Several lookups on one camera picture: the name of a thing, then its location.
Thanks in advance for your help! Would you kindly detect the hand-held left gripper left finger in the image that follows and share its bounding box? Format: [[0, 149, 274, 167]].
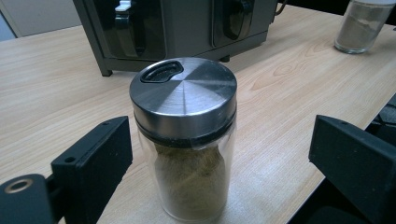
[[50, 116, 134, 224]]

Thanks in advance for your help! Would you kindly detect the grey double-drawer air fryer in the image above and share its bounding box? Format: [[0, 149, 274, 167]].
[[73, 0, 278, 77]]

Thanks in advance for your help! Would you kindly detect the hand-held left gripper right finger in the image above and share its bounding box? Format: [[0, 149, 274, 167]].
[[308, 114, 396, 224]]

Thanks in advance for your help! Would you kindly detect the glass spice jar steel lid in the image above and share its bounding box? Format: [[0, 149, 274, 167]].
[[128, 56, 238, 223]]

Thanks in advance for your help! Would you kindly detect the air fryer power cable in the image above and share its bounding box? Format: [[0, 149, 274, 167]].
[[274, 1, 288, 17]]

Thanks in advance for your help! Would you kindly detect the glass jar of grey powder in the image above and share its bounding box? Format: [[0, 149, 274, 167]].
[[333, 0, 396, 55]]

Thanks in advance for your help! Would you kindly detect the dark chair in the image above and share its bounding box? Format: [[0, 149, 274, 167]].
[[364, 92, 396, 147]]

